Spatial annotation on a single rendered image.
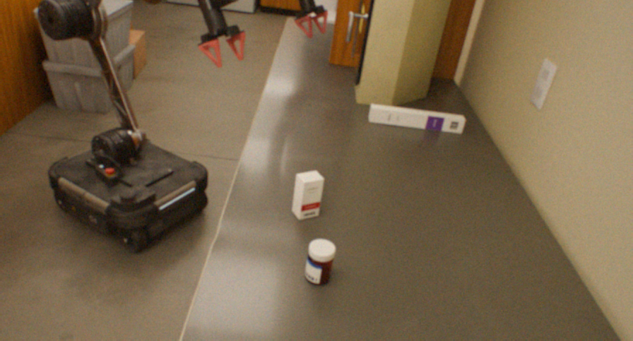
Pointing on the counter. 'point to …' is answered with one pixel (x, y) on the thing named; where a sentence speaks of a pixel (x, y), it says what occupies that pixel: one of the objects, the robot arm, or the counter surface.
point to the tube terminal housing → (403, 43)
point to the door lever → (352, 23)
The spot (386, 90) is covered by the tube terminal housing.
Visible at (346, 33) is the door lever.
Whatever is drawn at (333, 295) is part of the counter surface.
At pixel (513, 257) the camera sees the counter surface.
